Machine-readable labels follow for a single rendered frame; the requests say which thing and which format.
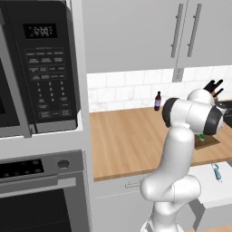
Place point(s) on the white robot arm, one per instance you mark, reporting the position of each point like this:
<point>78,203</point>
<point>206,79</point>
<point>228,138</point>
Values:
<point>176,157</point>

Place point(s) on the green garlic item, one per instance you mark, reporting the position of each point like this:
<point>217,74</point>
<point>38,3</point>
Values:
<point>201,138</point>

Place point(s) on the brown wooden cutting board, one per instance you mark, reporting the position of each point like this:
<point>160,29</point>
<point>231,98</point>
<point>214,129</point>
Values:
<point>208,142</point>

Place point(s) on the brown bottle with label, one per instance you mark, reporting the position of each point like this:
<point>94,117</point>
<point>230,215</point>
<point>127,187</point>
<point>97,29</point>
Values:
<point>157,102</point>

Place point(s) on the black oven knob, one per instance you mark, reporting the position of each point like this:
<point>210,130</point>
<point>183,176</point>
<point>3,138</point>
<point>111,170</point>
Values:
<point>63,164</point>

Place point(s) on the grey cupboard door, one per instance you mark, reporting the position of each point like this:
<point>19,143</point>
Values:
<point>127,33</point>
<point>216,30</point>

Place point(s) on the black microwave oven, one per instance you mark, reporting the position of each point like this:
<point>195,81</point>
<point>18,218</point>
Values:
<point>45,66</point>

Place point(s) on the grey drawer front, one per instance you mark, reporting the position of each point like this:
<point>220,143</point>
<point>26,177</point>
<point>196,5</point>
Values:
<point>120,208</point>

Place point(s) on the steel oven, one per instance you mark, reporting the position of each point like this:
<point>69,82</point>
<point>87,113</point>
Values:
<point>36,193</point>

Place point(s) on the white open drawer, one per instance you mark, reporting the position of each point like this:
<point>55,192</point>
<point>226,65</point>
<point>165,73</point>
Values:
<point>211,193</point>

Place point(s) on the grey wall socket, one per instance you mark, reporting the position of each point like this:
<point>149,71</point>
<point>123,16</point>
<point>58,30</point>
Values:
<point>178,75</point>

